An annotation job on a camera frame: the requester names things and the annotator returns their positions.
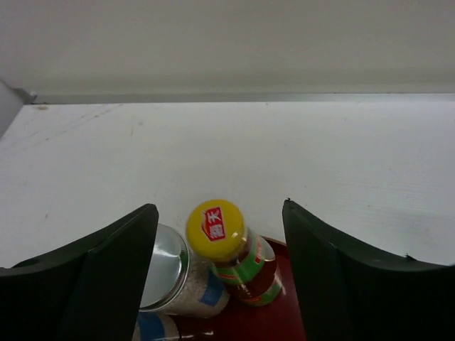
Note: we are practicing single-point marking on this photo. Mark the white bead jar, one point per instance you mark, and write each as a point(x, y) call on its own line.
point(179, 282)
point(152, 326)

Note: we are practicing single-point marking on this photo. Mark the green-label sauce bottle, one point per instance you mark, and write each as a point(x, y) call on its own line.
point(242, 259)

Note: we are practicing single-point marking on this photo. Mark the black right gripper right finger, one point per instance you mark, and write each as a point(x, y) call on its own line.
point(350, 290)

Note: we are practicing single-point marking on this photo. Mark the red round tray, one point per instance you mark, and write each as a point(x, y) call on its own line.
point(280, 320)

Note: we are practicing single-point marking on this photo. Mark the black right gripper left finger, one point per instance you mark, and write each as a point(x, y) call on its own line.
point(90, 289)

